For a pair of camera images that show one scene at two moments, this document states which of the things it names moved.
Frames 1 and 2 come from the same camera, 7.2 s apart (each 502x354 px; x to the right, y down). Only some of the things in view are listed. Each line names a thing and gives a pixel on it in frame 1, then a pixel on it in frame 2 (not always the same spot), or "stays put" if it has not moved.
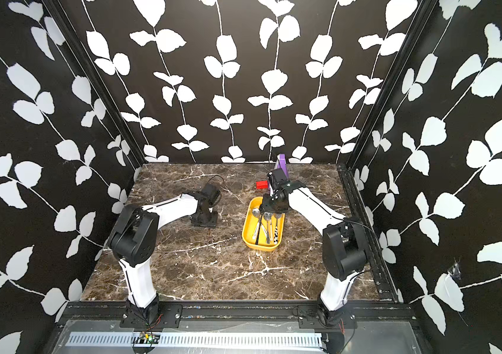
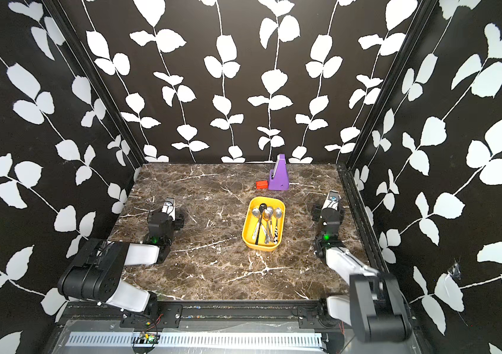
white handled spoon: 256,214 stays put
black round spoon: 258,231 stays put
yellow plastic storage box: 261,230 stays put
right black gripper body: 271,204 -> 319,217
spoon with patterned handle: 275,240 stays put
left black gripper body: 210,220 -> 173,226
